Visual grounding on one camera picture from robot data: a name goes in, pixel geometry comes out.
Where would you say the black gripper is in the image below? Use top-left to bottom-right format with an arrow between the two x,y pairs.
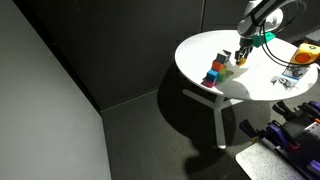
234,35 -> 257,65

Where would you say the yellow round toy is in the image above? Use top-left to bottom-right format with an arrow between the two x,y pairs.
236,57 -> 248,67

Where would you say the lime green block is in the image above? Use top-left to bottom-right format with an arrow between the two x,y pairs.
218,65 -> 229,78

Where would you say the red block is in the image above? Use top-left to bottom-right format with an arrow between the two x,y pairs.
211,60 -> 226,73

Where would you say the blue block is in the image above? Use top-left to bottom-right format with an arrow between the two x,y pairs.
205,68 -> 220,83

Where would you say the magenta block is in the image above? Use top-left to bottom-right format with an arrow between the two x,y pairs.
201,78 -> 217,89

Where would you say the small black white toy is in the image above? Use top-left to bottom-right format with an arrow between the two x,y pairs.
270,75 -> 300,92

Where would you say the white blue soft cube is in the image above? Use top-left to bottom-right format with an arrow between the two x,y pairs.
281,62 -> 310,81

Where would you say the white table base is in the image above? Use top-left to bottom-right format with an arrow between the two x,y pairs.
182,88 -> 245,150

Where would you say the colourful box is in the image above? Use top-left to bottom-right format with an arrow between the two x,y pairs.
289,42 -> 320,68

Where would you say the purple black clamp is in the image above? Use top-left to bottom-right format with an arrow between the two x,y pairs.
238,119 -> 302,155
272,99 -> 320,127

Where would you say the metal plate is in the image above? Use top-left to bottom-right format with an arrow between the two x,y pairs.
234,143 -> 303,180

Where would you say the black perforated board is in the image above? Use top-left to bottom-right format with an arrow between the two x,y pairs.
286,122 -> 320,180

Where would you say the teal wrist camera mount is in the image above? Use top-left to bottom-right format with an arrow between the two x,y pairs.
251,31 -> 277,48

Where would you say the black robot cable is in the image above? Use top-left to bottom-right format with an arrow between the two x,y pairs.
259,0 -> 313,68

